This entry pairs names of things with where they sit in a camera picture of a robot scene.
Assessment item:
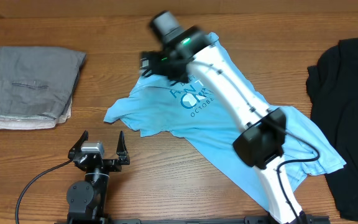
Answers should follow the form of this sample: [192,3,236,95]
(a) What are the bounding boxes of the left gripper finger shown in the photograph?
[68,130,89,159]
[116,131,129,161]

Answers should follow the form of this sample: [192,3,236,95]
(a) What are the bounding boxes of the light blue printed t-shirt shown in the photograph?
[103,31,347,213]

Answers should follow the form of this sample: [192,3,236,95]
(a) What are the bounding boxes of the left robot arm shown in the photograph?
[67,131,130,224]

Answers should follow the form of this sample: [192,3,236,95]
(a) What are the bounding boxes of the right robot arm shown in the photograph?
[143,11,308,223]

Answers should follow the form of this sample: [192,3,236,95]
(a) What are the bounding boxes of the folded beige cloth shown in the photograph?
[0,100,72,130]

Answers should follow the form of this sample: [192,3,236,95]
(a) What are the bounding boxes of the folded grey trousers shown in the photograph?
[0,47,86,118]

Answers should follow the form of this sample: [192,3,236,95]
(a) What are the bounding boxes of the black polo shirt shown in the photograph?
[306,38,358,222]

